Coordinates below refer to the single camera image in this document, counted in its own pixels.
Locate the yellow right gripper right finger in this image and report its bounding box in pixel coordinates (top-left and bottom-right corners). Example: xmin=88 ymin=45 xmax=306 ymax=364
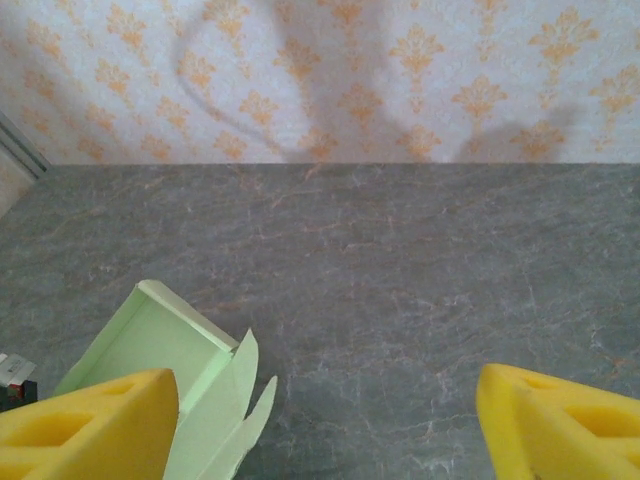
xmin=474 ymin=363 xmax=640 ymax=480

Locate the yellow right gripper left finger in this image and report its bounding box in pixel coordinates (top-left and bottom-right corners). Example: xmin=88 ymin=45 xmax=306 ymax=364
xmin=0 ymin=368 xmax=180 ymax=480

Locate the light green paper box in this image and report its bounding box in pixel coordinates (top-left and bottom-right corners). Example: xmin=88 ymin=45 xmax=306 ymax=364
xmin=52 ymin=279 xmax=279 ymax=480

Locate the aluminium frame post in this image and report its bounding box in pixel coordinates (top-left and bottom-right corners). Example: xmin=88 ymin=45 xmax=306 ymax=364
xmin=0 ymin=109 xmax=52 ymax=182

